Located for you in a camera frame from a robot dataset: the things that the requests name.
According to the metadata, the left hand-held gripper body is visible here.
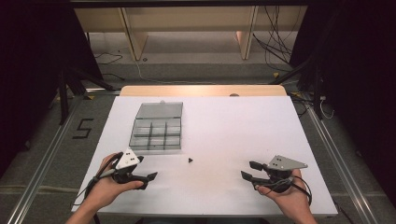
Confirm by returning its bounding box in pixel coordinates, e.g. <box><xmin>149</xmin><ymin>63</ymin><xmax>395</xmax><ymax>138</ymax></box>
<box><xmin>111</xmin><ymin>148</ymin><xmax>148</xmax><ymax>189</ymax></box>

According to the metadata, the aluminium floor rail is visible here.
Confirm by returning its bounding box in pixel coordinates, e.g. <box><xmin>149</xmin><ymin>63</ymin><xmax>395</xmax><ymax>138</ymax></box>
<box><xmin>305</xmin><ymin>104</ymin><xmax>380</xmax><ymax>224</ymax></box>
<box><xmin>5</xmin><ymin>94</ymin><xmax>82</xmax><ymax>224</ymax></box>

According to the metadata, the person's left hand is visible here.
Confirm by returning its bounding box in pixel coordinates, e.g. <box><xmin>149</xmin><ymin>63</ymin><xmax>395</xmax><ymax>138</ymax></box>
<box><xmin>87</xmin><ymin>152</ymin><xmax>145</xmax><ymax>210</ymax></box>

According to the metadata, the light wooden shelf unit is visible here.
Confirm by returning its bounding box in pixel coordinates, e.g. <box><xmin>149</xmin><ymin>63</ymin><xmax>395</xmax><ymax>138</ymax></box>
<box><xmin>74</xmin><ymin>5</ymin><xmax>309</xmax><ymax>62</ymax></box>

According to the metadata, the person's right hand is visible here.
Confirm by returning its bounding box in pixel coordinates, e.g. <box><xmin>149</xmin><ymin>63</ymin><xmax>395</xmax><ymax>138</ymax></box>
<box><xmin>256</xmin><ymin>168</ymin><xmax>310</xmax><ymax>216</ymax></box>

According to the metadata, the clear plastic compartment box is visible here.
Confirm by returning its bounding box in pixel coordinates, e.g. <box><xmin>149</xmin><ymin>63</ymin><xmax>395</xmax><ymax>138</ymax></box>
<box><xmin>128</xmin><ymin>100</ymin><xmax>184</xmax><ymax>152</ymax></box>

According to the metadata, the thin black floor cable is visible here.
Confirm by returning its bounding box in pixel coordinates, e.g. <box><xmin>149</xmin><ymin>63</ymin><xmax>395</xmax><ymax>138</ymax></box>
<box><xmin>93</xmin><ymin>51</ymin><xmax>124</xmax><ymax>65</ymax></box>

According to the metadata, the left hand-held gripper cable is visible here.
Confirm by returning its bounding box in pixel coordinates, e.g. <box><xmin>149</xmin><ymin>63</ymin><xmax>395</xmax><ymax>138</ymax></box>
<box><xmin>72</xmin><ymin>151</ymin><xmax>124</xmax><ymax>209</ymax></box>

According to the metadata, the black metal stand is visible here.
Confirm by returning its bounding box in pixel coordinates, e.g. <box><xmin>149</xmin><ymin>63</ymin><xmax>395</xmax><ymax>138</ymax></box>
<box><xmin>56</xmin><ymin>65</ymin><xmax>117</xmax><ymax>126</ymax></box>
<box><xmin>268</xmin><ymin>54</ymin><xmax>325</xmax><ymax>120</ymax></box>

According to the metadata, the right hand-held gripper cable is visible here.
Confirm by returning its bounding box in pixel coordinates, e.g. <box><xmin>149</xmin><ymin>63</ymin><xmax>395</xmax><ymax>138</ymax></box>
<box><xmin>263</xmin><ymin>175</ymin><xmax>313</xmax><ymax>206</ymax></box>

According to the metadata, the dark curtain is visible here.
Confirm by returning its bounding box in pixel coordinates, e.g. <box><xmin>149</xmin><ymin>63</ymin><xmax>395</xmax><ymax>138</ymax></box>
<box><xmin>290</xmin><ymin>0</ymin><xmax>396</xmax><ymax>208</ymax></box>
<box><xmin>0</xmin><ymin>0</ymin><xmax>105</xmax><ymax>178</ymax></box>

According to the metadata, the white looped cable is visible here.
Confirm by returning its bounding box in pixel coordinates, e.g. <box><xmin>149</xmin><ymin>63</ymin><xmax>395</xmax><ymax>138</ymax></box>
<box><xmin>318</xmin><ymin>95</ymin><xmax>335</xmax><ymax>120</ymax></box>

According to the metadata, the hand-held gripper cable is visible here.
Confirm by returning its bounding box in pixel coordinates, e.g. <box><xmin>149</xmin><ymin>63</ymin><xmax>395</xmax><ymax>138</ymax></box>
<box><xmin>72</xmin><ymin>151</ymin><xmax>124</xmax><ymax>209</ymax></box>
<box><xmin>263</xmin><ymin>175</ymin><xmax>313</xmax><ymax>206</ymax></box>

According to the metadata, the thin white floor cable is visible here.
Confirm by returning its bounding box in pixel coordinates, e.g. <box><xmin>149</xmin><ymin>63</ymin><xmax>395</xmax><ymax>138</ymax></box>
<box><xmin>134</xmin><ymin>59</ymin><xmax>217</xmax><ymax>86</ymax></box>

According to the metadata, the white table cover board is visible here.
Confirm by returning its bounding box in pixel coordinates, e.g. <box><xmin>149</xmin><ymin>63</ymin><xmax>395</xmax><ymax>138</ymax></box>
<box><xmin>71</xmin><ymin>95</ymin><xmax>339</xmax><ymax>217</ymax></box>

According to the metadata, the bundle of black cables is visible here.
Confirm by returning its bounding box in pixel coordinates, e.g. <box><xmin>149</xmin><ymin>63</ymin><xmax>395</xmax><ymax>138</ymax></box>
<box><xmin>252</xmin><ymin>5</ymin><xmax>302</xmax><ymax>73</ymax></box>

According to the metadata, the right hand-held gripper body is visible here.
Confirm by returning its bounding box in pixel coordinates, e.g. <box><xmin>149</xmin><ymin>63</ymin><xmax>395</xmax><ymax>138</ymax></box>
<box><xmin>262</xmin><ymin>154</ymin><xmax>309</xmax><ymax>194</ymax></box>

